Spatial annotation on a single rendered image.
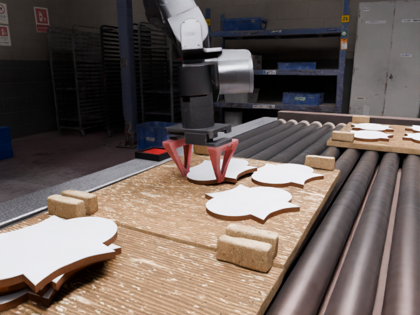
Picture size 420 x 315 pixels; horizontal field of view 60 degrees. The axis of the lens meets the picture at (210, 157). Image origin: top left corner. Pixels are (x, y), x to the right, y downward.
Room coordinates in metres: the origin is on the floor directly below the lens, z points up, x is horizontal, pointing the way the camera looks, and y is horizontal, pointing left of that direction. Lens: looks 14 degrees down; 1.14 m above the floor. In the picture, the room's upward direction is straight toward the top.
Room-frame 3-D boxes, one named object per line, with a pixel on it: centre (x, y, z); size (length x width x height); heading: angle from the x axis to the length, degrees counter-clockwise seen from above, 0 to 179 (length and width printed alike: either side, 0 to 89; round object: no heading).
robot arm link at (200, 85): (0.63, 0.02, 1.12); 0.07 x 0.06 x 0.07; 90
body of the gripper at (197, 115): (0.63, 0.02, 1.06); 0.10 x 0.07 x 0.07; 53
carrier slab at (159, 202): (0.61, -0.02, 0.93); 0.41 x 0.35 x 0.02; 153
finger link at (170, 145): (0.65, 0.04, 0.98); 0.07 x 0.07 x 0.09; 53
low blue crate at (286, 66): (5.01, -1.16, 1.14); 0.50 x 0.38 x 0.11; 77
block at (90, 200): (0.50, 0.19, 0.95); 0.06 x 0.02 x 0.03; 63
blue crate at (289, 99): (5.02, -1.29, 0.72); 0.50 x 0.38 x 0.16; 61
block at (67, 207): (0.47, 0.20, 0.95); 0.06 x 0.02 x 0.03; 62
